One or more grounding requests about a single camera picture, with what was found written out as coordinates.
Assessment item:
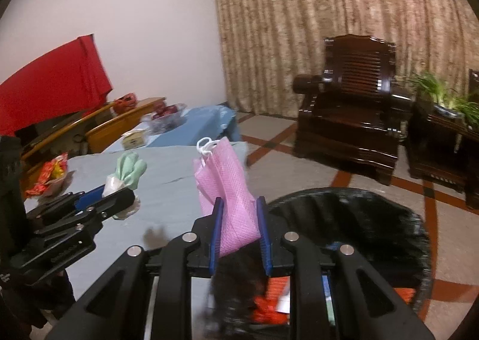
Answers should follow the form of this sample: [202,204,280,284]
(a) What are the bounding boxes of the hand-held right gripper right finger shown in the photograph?
[256,196,436,340]

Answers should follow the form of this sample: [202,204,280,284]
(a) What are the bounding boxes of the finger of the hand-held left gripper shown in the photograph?
[10,188,135,283]
[26,186,106,221]

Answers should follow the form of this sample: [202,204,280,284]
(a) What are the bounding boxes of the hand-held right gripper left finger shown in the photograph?
[45,198,225,340]

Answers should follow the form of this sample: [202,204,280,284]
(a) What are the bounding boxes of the green and white radish toy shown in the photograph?
[103,152,147,221]

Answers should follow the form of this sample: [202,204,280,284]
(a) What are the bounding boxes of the pink mesh bag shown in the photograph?
[193,137,260,257]

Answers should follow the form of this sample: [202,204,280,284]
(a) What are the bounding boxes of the white and blue carton box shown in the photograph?
[278,289,292,314]

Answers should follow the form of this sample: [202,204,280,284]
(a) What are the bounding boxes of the orange foam net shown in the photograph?
[254,276,290,324]
[393,287,417,304]

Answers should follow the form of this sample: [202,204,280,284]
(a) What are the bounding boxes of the black trash bag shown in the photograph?
[210,187,431,340]

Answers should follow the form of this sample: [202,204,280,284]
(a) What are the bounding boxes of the red and yellow snack wrapper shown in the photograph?
[25,153,70,198]

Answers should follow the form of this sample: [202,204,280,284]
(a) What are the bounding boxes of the grey-blue table cloth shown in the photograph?
[24,142,249,340]

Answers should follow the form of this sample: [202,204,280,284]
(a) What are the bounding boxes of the small cream box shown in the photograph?
[122,129,148,150]

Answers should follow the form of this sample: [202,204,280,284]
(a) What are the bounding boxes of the clear bag of red fruit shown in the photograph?
[144,104,188,135]

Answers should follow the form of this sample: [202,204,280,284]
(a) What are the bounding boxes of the red basket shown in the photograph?
[113,93,138,114]

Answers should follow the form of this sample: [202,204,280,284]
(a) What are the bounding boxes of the blue cloth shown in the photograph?
[148,105,242,148]

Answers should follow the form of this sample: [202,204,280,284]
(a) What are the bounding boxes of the red cloth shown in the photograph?
[0,35,113,136]

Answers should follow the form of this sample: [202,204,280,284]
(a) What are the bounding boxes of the dark wooden armchair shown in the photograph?
[464,69,479,210]
[292,34,414,185]

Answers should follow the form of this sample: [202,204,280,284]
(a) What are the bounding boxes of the dark wooden side table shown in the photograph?
[406,101,479,191]

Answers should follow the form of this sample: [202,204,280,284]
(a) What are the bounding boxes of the green potted plant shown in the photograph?
[406,71,479,120]

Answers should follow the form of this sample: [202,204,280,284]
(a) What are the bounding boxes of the beige patterned curtain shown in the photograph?
[204,0,479,116]

